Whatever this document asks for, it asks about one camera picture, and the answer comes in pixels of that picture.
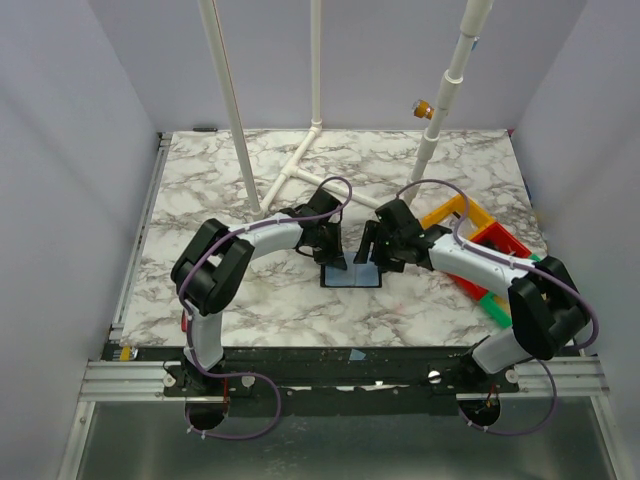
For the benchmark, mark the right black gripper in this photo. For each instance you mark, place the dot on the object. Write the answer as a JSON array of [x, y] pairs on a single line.
[[383, 245]]

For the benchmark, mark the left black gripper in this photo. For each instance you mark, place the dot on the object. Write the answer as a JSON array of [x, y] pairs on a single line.
[[335, 257]]

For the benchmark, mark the black leather card holder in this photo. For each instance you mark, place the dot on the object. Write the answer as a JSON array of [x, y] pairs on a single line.
[[365, 275]]

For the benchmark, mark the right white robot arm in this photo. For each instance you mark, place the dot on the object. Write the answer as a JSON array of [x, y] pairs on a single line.
[[545, 309]]

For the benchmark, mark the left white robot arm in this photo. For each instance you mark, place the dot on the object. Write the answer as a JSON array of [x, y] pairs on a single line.
[[210, 270]]

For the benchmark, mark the yellow plastic bin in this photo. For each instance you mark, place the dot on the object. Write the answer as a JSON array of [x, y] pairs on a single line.
[[449, 213]]

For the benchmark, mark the green plastic bin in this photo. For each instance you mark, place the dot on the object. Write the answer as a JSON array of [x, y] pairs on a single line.
[[496, 306]]

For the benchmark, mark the red plastic bin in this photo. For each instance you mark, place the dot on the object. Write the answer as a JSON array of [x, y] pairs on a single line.
[[495, 237]]

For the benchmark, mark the orange knob on pipe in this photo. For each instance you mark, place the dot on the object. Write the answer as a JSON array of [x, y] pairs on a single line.
[[422, 109]]

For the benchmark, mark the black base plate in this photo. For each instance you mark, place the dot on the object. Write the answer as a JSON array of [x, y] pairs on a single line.
[[306, 381]]

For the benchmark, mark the left aluminium side rail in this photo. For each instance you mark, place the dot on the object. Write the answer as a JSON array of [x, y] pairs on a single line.
[[134, 261]]

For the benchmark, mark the white PVC pipe frame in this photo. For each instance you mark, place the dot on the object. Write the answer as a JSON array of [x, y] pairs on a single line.
[[472, 24]]

